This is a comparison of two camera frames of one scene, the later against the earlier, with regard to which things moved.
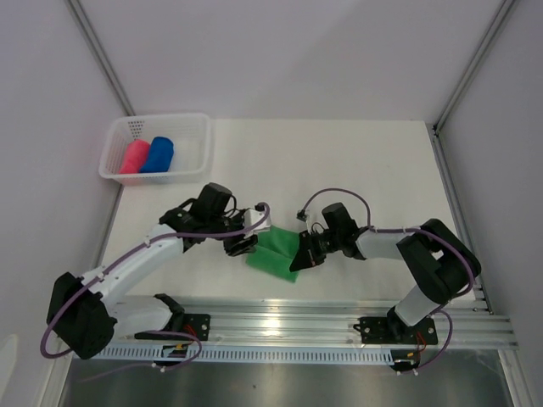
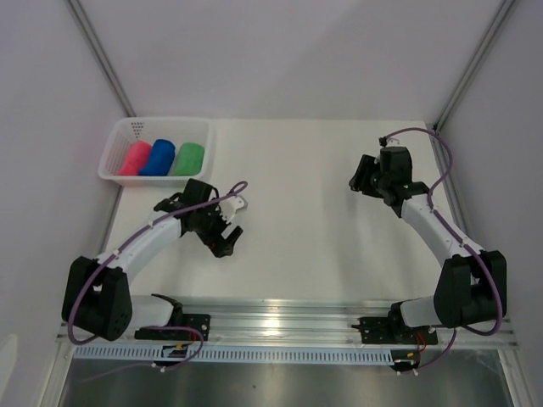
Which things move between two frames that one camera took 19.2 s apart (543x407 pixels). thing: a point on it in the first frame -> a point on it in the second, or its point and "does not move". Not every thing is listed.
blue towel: x=159 y=157 does not move
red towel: x=136 y=154 does not move
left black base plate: x=195 y=324 does not move
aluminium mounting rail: x=331 y=324 does not move
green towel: x=275 y=251 -> x=189 y=159
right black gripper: x=307 y=255 -> x=360 y=181
